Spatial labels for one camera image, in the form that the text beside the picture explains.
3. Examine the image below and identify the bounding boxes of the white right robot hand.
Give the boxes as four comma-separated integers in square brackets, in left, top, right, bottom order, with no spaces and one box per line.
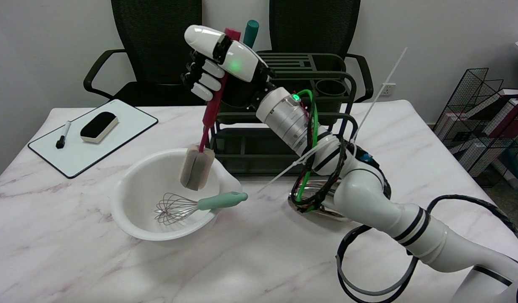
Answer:
[181,24,276,112]

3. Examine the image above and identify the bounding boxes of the pink sponge bottle brush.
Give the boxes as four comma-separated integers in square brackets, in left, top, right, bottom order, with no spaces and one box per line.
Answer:
[180,28,242,192]

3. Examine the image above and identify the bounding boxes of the white mixing bowl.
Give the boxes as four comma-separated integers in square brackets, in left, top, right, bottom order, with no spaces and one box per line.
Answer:
[109,148,242,247]

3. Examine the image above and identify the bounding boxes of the dark green dish rack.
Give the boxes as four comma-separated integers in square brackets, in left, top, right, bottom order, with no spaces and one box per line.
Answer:
[203,53,359,179]

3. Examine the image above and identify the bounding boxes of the black mesh office chair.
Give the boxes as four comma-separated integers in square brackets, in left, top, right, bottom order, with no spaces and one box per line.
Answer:
[259,0,374,101]
[83,0,215,106]

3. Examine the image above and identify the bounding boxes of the white zip tie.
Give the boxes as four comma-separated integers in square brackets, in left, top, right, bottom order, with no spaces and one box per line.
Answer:
[258,145,324,193]
[351,47,409,143]

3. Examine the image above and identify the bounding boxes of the small whiteboard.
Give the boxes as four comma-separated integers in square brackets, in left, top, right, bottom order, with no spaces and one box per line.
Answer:
[28,99,159,179]

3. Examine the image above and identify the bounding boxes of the black and white eraser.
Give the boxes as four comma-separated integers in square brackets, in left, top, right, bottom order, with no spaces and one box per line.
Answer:
[80,112,119,144]

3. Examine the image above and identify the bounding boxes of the shiny metal scoop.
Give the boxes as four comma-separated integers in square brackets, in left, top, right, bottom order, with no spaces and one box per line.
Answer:
[288,179,353,222]

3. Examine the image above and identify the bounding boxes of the black whiteboard marker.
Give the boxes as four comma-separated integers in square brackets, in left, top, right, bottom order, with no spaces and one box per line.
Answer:
[56,121,72,149]

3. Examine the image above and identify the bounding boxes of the red and white book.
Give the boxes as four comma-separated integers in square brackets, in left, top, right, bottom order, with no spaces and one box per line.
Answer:
[442,90,518,177]

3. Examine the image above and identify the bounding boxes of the teal handled brush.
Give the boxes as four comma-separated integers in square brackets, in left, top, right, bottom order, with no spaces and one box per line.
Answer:
[243,20,260,49]

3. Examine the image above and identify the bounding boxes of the green cable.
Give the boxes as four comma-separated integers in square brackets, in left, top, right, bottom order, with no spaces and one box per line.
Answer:
[295,89,319,202]

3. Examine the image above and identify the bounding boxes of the whisk with mint handle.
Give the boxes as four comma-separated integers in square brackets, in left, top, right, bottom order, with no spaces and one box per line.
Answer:
[154,191,248,226]

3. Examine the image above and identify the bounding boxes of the black cable bundle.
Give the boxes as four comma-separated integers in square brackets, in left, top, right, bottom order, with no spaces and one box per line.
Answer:
[290,97,357,213]

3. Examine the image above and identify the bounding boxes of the black wire grid shelf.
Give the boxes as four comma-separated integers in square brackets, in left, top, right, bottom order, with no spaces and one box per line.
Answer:
[433,67,518,190]

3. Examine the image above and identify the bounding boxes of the grey cable loop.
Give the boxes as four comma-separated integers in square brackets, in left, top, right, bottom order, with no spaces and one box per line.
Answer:
[339,248,420,297]

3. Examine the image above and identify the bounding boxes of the black cable loop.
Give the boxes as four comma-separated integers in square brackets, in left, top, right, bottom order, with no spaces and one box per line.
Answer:
[337,194,518,303]

